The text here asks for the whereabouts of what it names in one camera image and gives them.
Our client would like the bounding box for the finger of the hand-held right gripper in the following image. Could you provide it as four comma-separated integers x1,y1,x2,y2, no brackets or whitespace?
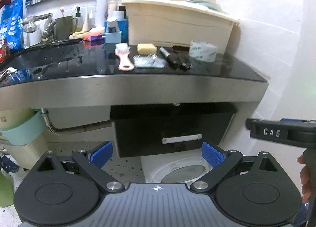
245,118,288,141

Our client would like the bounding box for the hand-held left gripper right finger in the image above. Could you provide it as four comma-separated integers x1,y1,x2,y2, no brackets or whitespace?
190,142,285,194

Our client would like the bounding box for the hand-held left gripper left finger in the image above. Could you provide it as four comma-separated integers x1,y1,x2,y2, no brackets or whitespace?
31,140,125,193

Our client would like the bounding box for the black drawer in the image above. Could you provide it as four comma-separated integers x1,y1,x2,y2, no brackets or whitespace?
110,103,239,158

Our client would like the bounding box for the person's right hand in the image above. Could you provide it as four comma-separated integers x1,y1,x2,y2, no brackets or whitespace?
297,154,312,201

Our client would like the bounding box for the white round basin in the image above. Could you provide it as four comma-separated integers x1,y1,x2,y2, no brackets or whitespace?
140,154,216,183

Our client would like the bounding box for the black vanity counter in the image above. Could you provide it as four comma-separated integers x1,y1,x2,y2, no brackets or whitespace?
0,40,270,109

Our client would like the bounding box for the teal plastic basket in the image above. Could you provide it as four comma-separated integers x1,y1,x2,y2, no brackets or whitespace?
0,109,43,146

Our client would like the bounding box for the clear tape roll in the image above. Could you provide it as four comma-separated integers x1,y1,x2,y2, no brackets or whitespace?
189,40,218,62

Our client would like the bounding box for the small black device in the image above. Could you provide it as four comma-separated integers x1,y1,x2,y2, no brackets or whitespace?
172,49,193,71

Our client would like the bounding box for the pink brush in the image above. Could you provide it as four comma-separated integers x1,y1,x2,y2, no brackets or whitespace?
115,43,135,71

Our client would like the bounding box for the clear plastic bag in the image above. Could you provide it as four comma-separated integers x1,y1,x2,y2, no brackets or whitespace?
133,54,166,69

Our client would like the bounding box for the green plastic object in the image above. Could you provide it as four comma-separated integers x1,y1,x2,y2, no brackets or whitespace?
0,171,14,208

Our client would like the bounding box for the black and silver cylinder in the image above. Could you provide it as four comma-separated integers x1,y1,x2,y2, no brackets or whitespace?
159,47,179,70

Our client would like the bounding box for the blue and white wrapper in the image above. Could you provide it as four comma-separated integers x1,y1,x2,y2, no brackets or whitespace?
7,68,33,82

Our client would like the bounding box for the yellow soap bar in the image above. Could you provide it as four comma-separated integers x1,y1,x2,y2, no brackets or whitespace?
136,43,158,55

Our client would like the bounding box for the purple and red packet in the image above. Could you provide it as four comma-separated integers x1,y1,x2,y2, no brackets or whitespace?
83,33,106,46

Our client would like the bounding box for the blue box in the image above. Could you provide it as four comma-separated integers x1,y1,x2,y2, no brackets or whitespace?
105,19,129,44

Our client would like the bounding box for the beige plastic storage box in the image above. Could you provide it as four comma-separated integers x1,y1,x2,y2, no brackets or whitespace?
121,0,241,53

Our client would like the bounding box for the white and blue tube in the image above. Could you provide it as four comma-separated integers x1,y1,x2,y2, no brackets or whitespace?
107,17,121,34

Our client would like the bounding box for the green mug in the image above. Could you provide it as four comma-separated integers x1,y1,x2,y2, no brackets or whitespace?
55,16,78,40

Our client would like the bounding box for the small white bottle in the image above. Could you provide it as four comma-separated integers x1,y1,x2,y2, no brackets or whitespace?
87,10,96,29

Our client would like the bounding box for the white cup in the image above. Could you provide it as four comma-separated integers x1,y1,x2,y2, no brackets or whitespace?
25,23,42,47

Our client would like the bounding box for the metal faucet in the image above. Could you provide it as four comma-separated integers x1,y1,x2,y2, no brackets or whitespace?
20,13,58,39

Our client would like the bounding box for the tall white bottle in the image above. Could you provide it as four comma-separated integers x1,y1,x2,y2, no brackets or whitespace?
95,0,108,27

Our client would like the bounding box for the pale pink spray bottle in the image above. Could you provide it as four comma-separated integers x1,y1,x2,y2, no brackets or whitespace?
108,0,118,19

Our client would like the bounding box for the blue patterned packet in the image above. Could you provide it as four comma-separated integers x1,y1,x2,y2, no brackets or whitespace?
0,0,24,52

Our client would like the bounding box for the metal flexible hose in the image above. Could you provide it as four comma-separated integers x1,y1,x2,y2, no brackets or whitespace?
40,108,114,135

